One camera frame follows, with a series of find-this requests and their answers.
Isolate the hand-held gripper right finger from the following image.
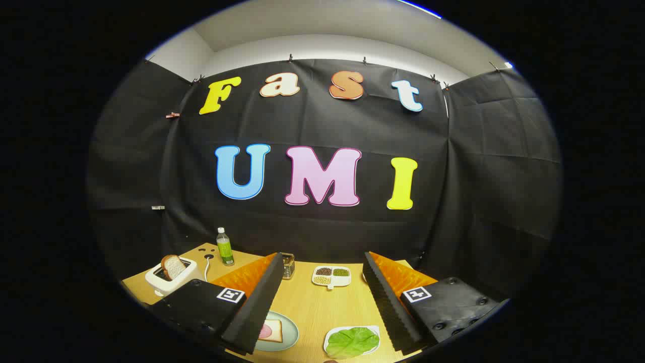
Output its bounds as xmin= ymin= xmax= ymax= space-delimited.
xmin=362 ymin=251 xmax=510 ymax=354

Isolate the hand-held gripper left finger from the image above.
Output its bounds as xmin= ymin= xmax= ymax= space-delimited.
xmin=149 ymin=252 xmax=285 ymax=356

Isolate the green lettuce leaf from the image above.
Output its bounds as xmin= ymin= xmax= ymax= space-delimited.
xmin=327 ymin=327 xmax=379 ymax=359

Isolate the toasted bread slice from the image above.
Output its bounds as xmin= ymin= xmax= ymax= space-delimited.
xmin=161 ymin=255 xmax=186 ymax=281

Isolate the white bread slice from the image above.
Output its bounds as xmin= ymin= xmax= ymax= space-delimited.
xmin=260 ymin=319 xmax=284 ymax=344

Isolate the pale green plate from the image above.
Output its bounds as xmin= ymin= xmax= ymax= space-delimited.
xmin=253 ymin=311 xmax=300 ymax=352

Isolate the white divided dish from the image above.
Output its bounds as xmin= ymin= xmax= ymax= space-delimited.
xmin=311 ymin=265 xmax=352 ymax=291

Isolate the white leaf-shaped plate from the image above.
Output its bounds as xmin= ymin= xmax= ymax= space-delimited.
xmin=323 ymin=325 xmax=381 ymax=359

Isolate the green label drink bottle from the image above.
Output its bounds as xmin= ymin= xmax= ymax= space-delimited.
xmin=216 ymin=227 xmax=235 ymax=267

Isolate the white toaster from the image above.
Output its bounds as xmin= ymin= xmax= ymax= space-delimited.
xmin=145 ymin=256 xmax=205 ymax=297

